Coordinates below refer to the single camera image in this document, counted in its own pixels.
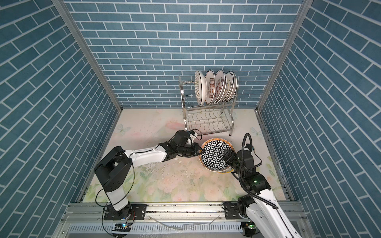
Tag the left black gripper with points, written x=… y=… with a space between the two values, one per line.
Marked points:
x=195 y=147

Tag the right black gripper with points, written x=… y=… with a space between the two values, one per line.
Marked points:
x=231 y=155

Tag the yellow rimmed polka dot plate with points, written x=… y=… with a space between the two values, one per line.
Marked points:
x=228 y=170

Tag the orange rimmed floral pattern plate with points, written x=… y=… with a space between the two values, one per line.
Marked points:
x=211 y=158

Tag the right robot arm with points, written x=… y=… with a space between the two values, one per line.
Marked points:
x=259 y=204

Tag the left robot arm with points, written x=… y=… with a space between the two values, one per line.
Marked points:
x=113 y=169

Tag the silver metal dish rack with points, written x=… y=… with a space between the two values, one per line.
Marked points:
x=207 y=119

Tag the white plate black striped rim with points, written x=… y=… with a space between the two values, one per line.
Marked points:
x=200 y=86

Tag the blue rimmed white plate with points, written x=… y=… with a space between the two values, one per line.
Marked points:
x=229 y=84

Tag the right green circuit board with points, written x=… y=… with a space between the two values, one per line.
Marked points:
x=249 y=229

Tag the green circuit board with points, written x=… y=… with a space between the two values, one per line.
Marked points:
x=249 y=229
x=122 y=227

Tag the green rimmed red text plate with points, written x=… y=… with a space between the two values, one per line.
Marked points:
x=210 y=78

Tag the left green circuit board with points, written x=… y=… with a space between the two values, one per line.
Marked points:
x=122 y=227

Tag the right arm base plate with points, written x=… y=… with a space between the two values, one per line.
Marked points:
x=232 y=211

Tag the white slotted cable duct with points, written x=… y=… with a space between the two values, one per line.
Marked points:
x=157 y=229

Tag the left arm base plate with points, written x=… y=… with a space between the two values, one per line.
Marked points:
x=130 y=212

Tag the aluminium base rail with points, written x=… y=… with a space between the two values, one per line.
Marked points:
x=163 y=213

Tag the right corner aluminium post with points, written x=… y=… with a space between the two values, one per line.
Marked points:
x=305 y=6

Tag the corner aluminium post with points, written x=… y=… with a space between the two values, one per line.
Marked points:
x=80 y=40
x=305 y=6

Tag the left corner aluminium post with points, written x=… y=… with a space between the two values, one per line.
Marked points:
x=80 y=40

